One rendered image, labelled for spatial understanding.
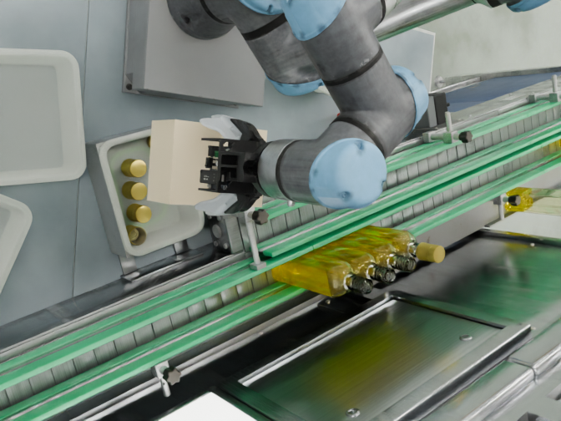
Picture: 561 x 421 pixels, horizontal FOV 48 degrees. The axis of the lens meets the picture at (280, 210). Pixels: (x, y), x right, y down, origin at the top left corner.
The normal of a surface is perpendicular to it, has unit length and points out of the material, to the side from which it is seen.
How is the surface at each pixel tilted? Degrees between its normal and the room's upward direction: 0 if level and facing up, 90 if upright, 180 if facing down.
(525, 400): 90
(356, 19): 1
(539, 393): 90
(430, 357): 90
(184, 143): 0
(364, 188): 0
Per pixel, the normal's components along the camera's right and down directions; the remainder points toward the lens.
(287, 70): -0.24, 0.67
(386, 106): 0.38, 0.30
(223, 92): 0.59, 0.10
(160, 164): -0.80, -0.02
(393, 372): -0.21, -0.95
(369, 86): 0.20, 0.43
